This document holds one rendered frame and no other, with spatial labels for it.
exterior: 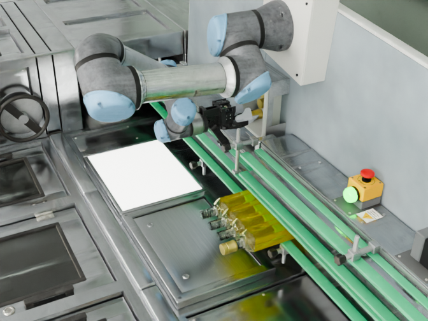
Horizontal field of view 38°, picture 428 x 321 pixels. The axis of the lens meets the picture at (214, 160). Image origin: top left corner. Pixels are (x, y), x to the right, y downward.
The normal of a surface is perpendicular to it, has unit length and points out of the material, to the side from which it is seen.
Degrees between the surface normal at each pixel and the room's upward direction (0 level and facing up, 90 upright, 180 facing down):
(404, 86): 0
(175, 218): 90
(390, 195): 0
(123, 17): 90
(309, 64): 90
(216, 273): 90
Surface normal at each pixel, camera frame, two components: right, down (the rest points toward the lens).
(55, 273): 0.02, -0.84
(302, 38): -0.92, 0.22
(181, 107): 0.30, -0.36
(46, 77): 0.46, 0.48
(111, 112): 0.19, 0.93
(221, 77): 0.47, 0.01
